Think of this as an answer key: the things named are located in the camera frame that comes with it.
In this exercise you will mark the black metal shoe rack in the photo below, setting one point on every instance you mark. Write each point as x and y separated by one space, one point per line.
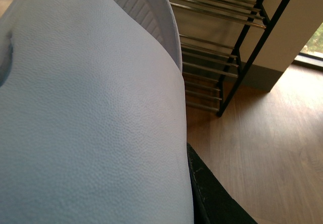
220 40

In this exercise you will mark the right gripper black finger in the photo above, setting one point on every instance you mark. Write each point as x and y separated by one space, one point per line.
212 203

